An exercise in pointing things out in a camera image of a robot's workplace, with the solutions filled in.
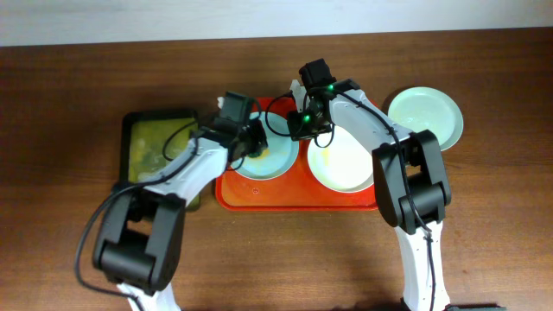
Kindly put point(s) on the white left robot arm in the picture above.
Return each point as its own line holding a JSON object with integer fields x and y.
{"x": 138, "y": 246}

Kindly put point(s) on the light blue plate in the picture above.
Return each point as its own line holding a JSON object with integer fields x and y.
{"x": 276, "y": 160}

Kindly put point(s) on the green and yellow sponge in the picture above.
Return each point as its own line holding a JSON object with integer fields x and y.
{"x": 260, "y": 153}

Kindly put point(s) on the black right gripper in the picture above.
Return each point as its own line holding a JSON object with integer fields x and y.
{"x": 294, "y": 126}

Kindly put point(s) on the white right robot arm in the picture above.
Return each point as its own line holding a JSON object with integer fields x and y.
{"x": 409, "y": 177}

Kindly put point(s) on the black tray with yellow liquid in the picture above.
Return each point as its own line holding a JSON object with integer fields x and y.
{"x": 143, "y": 135}

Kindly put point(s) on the white plate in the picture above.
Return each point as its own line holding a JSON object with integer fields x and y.
{"x": 339, "y": 162}

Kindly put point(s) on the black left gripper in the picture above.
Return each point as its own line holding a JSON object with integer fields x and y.
{"x": 256, "y": 141}

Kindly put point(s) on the light green plate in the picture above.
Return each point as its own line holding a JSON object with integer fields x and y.
{"x": 424, "y": 108}

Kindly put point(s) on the red plastic tray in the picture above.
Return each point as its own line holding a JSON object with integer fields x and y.
{"x": 295, "y": 190}

